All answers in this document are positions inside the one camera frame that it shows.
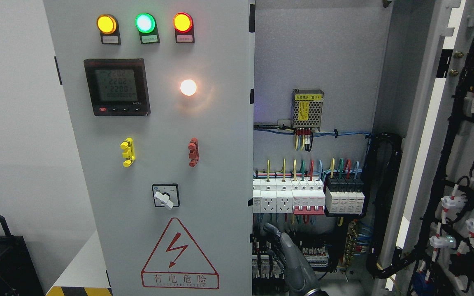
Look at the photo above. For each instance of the dark grey robot hand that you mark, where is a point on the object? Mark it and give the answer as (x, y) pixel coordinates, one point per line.
(299, 276)

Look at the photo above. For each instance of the grey cabinet door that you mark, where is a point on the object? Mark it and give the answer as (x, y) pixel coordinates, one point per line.
(426, 248)
(218, 55)

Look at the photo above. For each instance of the relay terminal row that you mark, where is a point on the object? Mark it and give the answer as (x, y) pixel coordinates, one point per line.
(265, 265)

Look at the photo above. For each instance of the white socket modules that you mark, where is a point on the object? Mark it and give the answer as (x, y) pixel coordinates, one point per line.
(272, 196)

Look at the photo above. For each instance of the black white surge protector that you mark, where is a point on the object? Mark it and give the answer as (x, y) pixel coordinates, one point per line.
(344, 196)

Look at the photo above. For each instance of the red electric hazard sticker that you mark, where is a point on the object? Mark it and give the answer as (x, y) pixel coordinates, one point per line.
(177, 261)

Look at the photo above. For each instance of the metal mesh power supply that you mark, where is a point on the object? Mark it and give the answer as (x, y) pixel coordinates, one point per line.
(307, 108)

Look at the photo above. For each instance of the white glowing indicator light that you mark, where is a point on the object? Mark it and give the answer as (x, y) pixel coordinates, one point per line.
(188, 87)

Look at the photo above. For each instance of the black digital power meter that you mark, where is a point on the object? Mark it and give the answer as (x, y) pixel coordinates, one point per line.
(118, 87)

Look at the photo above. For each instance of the red indicator light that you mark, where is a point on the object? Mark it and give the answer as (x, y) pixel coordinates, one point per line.
(183, 22)

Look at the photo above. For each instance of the black box at left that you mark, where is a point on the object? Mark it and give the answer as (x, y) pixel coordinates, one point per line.
(17, 273)

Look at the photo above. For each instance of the green indicator light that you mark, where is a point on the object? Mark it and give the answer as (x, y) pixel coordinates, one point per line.
(145, 23)

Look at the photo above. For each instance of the yellow indicator light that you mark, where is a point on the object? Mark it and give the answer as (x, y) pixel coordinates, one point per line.
(107, 24)

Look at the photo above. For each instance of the red-handled white circuit breaker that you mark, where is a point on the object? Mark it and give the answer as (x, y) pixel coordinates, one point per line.
(308, 196)

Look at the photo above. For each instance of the white rotary selector switch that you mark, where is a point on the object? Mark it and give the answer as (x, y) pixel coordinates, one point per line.
(166, 195)

